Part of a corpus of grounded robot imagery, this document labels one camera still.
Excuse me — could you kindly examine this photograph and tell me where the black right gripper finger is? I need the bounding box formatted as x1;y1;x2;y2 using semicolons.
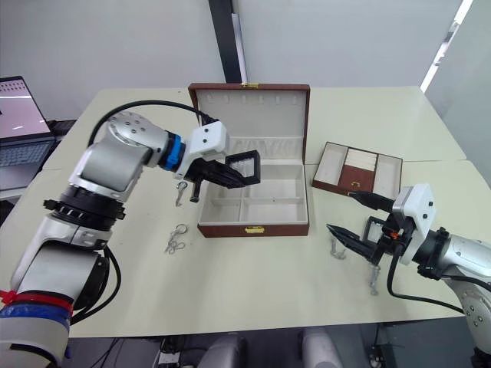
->
348;191;396;212
325;223;381;265

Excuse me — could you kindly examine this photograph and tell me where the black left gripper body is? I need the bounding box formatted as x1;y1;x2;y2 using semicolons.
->
183;155;228;204

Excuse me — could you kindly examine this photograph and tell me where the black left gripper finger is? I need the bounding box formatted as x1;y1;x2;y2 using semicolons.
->
208;173;247;190
209;159;247;182

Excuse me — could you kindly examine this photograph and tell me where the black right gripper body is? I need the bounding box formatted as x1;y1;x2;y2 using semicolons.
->
371;209;408;266

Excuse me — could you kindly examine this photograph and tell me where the brown jewelry box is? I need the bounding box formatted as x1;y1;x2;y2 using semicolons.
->
187;82;311;238

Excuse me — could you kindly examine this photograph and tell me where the brown jewelry tray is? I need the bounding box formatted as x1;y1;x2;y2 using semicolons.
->
311;141;404;197

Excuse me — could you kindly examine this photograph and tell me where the grey rounded shape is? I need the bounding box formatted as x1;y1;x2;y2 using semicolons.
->
198;333;247;368
302;329;343;368

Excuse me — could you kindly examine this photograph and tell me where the black background pillar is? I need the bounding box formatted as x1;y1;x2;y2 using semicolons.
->
208;0;249;84

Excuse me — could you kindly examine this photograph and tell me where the grey laptop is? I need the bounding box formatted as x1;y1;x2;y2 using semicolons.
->
0;75;59;192

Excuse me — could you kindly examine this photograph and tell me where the red tape band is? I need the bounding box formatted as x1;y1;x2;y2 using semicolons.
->
0;290;74;316

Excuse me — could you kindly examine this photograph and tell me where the blue tape band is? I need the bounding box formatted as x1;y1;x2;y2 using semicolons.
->
0;304;73;334

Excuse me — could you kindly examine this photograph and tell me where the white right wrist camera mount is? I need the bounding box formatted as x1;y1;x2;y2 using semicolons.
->
391;183;435;266

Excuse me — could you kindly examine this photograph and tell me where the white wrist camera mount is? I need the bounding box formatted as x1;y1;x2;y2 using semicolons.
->
391;183;435;266
189;121;232;163

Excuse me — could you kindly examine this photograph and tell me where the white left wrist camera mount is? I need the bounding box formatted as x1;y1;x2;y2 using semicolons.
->
189;121;232;163

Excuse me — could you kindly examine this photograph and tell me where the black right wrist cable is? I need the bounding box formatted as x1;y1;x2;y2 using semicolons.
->
386;244;467;314

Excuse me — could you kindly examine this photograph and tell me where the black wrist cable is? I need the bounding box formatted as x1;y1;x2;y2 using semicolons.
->
89;100;216;146
386;244;467;314

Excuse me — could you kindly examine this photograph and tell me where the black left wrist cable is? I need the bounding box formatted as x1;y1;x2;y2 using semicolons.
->
89;100;216;146

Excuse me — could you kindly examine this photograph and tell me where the black left elbow cable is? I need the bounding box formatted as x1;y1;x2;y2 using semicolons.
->
71;245;122;325

